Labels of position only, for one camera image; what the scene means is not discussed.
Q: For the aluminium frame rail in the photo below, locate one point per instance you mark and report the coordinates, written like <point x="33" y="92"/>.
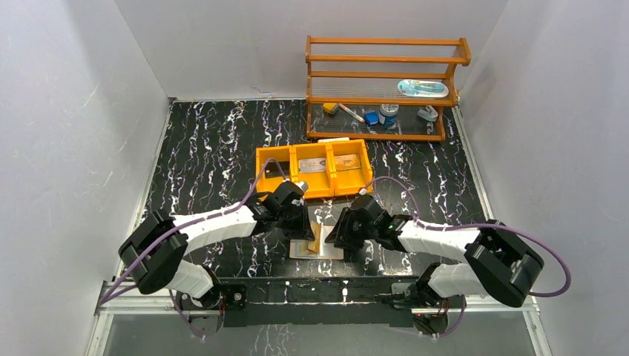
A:
<point x="203" y="322"/>

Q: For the brown card in bin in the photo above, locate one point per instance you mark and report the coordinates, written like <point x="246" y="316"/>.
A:
<point x="347" y="162"/>

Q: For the yellow sponge block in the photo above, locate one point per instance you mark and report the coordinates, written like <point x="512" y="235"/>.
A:
<point x="330" y="108"/>

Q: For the left orange bin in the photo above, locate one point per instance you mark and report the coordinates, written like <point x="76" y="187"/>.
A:
<point x="265" y="155"/>

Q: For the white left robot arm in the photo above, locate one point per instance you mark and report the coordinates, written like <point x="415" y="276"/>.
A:
<point x="154" y="253"/>

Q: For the blue packaged item on shelf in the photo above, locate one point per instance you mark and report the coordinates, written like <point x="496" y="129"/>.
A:
<point x="422" y="88"/>

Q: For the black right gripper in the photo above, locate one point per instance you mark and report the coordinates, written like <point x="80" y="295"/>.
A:
<point x="341" y="233"/>

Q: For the orange wooden shelf rack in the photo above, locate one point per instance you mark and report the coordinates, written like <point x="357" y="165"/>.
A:
<point x="363" y="73"/>

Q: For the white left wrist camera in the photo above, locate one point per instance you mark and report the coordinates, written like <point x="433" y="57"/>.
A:
<point x="299" y="187"/>

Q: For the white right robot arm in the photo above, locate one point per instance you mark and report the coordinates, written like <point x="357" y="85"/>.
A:
<point x="487" y="259"/>

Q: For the blue white tape roll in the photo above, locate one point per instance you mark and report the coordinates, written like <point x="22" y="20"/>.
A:
<point x="388" y="114"/>

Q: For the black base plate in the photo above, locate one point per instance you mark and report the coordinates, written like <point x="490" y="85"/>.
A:
<point x="328" y="301"/>

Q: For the middle orange bin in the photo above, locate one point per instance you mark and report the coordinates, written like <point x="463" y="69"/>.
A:
<point x="320" y="184"/>

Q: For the blue small box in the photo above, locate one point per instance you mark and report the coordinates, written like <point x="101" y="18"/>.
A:
<point x="371" y="118"/>

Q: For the white marker pen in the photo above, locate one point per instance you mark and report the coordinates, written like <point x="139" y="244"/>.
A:
<point x="351" y="113"/>

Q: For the silver card in bin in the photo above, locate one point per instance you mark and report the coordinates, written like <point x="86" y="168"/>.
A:
<point x="312" y="165"/>

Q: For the beige leather card holder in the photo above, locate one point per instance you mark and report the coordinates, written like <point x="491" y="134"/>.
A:
<point x="297" y="251"/>

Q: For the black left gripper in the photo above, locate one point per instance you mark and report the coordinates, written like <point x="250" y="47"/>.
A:
<point x="299" y="224"/>

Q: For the orange bin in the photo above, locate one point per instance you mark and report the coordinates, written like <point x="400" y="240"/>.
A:
<point x="265" y="155"/>
<point x="320" y="184"/>
<point x="346" y="183"/>

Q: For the black card in bin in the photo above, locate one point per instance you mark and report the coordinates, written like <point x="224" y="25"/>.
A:
<point x="280" y="169"/>

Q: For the right orange bin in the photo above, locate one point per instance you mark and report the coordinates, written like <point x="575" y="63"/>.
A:
<point x="346" y="183"/>

